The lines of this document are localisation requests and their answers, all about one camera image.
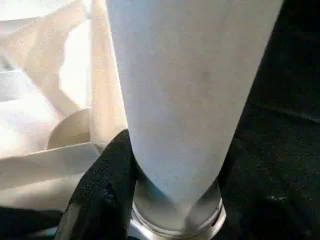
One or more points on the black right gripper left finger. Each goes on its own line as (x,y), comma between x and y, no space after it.
(102,195)

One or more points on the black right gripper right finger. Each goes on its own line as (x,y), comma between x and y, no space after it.
(272,200)

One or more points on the white plastic table leg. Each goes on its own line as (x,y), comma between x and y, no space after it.
(190,100)

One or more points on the black work mat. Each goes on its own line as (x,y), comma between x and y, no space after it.
(295,80)

